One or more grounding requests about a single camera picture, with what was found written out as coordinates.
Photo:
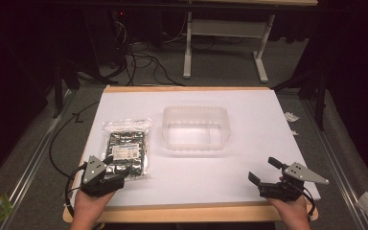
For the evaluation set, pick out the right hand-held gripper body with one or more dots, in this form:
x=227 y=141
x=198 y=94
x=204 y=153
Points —
x=289 y=184

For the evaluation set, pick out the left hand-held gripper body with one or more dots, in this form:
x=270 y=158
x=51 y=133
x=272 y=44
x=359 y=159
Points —
x=99 y=179

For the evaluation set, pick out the clear bag of dark packets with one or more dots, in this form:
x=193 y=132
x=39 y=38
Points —
x=127 y=147

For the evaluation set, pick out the clear plastic container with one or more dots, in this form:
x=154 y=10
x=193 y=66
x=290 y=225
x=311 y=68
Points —
x=195 y=128

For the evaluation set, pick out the person's left hand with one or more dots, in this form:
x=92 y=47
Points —
x=90 y=202

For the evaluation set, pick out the person's right hand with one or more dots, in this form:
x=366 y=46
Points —
x=292 y=210

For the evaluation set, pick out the small white paper scrap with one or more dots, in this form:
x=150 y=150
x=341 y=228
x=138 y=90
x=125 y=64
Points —
x=294 y=132

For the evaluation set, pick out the crumpled white paper scrap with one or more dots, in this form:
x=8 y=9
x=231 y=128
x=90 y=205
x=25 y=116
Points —
x=291 y=117

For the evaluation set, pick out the white sheet on table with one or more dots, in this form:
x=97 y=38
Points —
x=198 y=143

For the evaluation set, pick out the black metal stand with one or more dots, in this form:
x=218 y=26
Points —
x=316 y=86
x=62 y=80

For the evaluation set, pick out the white table frame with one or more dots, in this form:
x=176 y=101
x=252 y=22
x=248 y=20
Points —
x=226 y=30

